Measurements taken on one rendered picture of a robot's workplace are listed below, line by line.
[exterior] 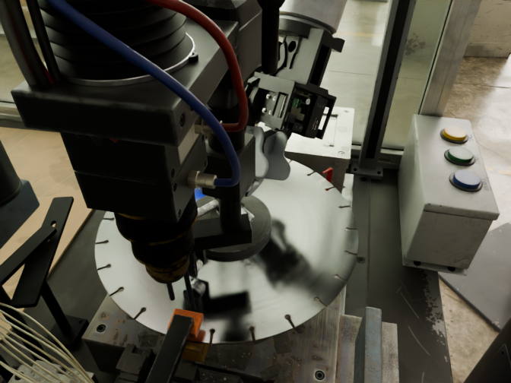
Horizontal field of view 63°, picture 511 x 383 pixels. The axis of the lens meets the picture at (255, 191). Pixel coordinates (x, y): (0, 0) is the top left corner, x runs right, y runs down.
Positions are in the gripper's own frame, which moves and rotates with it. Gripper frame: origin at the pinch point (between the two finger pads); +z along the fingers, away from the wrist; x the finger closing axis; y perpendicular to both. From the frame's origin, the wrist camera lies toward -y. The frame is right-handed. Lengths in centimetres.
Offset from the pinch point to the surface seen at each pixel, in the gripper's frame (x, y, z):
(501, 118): 245, -71, -41
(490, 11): 285, -126, -118
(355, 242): 9.3, 12.6, 2.0
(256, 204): 2.2, 1.1, 2.2
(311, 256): 4.0, 11.0, 4.7
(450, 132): 43.4, 1.6, -15.2
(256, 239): -0.6, 5.9, 5.0
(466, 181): 35.1, 11.3, -8.1
